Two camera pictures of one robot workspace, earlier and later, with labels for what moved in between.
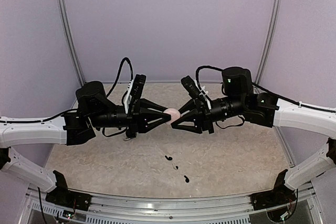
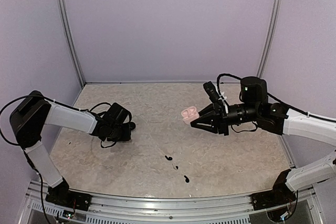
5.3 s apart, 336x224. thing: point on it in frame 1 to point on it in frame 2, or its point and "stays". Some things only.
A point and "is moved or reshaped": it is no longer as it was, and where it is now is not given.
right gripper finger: (190, 105) to (209, 110)
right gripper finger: (187, 118) to (206, 123)
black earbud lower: (187, 179) stays
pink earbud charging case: (175, 115) is moved or reshaped
